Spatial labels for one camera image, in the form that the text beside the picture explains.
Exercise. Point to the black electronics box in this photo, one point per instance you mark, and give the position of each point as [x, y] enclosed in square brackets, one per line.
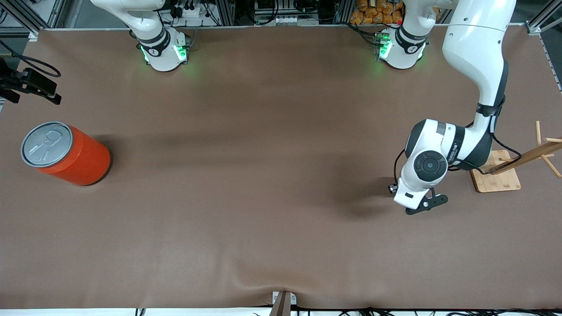
[268, 6]

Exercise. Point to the white terminal strip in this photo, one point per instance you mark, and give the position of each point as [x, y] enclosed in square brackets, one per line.
[294, 20]

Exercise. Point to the metal clamp bracket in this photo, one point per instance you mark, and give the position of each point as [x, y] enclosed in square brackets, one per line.
[293, 299]

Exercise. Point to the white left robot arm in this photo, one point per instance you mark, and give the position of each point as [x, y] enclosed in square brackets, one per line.
[474, 44]

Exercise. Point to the orange snack bag pile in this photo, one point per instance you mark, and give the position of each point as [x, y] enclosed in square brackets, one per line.
[373, 15]

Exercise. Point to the red can with grey lid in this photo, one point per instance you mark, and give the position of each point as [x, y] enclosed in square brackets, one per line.
[79, 158]

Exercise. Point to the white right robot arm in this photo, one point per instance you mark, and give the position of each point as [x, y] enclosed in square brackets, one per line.
[160, 48]

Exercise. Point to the wooden mug tree stand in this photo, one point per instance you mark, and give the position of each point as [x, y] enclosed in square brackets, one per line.
[500, 182]

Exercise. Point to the aluminium frame profile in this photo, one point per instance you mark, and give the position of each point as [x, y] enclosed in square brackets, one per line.
[225, 13]
[544, 21]
[342, 12]
[57, 13]

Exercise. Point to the brown camera pole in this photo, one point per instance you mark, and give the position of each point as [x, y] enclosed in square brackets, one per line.
[281, 307]

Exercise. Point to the white power strip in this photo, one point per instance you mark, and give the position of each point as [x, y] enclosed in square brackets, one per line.
[193, 12]

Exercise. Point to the brown table mat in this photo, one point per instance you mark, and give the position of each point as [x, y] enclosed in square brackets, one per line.
[219, 175]

